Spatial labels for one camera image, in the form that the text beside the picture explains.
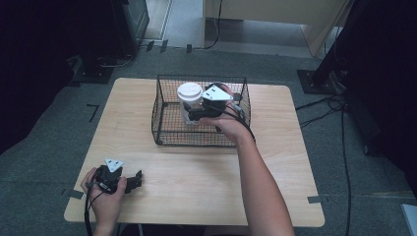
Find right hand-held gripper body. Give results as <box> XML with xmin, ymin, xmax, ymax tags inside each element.
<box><xmin>200</xmin><ymin>82</ymin><xmax>235</xmax><ymax>119</ymax></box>

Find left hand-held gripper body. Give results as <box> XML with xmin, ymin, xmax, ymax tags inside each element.
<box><xmin>93</xmin><ymin>157</ymin><xmax>126</xmax><ymax>195</ymax></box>

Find white cup with lid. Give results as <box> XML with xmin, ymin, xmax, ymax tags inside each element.
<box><xmin>176</xmin><ymin>82</ymin><xmax>205</xmax><ymax>127</ymax></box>

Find black wire mesh basket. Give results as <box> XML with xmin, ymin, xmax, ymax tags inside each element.
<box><xmin>150</xmin><ymin>74</ymin><xmax>252</xmax><ymax>148</ymax></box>

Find person's left hand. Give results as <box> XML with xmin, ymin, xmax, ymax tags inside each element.
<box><xmin>81</xmin><ymin>164</ymin><xmax>128</xmax><ymax>229</ymax></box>

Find person's right hand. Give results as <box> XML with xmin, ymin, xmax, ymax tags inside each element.
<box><xmin>200</xmin><ymin>83</ymin><xmax>256</xmax><ymax>146</ymax></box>

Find dark cabinet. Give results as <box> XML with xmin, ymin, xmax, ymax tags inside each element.
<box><xmin>110</xmin><ymin>0</ymin><xmax>150</xmax><ymax>57</ymax></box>

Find black stand with flat base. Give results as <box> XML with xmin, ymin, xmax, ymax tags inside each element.
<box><xmin>69</xmin><ymin>54</ymin><xmax>115</xmax><ymax>85</ymax></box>

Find beige wooden furniture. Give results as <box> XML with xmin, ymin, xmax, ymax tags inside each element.
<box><xmin>202</xmin><ymin>0</ymin><xmax>356</xmax><ymax>57</ymax></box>

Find black stand with square base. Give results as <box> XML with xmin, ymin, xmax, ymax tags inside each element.
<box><xmin>297</xmin><ymin>0</ymin><xmax>362</xmax><ymax>95</ymax></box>

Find white flat object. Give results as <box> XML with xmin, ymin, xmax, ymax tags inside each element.
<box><xmin>400</xmin><ymin>203</ymin><xmax>417</xmax><ymax>236</ymax></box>

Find left hand-held gripper cable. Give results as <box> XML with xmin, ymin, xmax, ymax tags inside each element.
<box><xmin>83</xmin><ymin>181</ymin><xmax>112</xmax><ymax>236</ymax></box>

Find hand-held gripper cable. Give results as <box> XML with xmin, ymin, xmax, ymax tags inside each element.
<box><xmin>83</xmin><ymin>181</ymin><xmax>112</xmax><ymax>236</ymax></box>
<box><xmin>209</xmin><ymin>101</ymin><xmax>257</xmax><ymax>144</ymax></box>

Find right hand-held gripper cable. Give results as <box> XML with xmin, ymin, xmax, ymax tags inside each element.
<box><xmin>209</xmin><ymin>101</ymin><xmax>257</xmax><ymax>144</ymax></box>

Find black hanging cable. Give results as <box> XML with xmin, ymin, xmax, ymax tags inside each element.
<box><xmin>193</xmin><ymin>0</ymin><xmax>224</xmax><ymax>51</ymax></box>

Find grey cable at stand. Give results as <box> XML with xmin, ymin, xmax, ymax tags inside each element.
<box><xmin>99</xmin><ymin>53</ymin><xmax>136</xmax><ymax>69</ymax></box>

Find looped black floor cables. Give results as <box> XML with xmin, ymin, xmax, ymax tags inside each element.
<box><xmin>294</xmin><ymin>93</ymin><xmax>347</xmax><ymax>130</ymax></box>

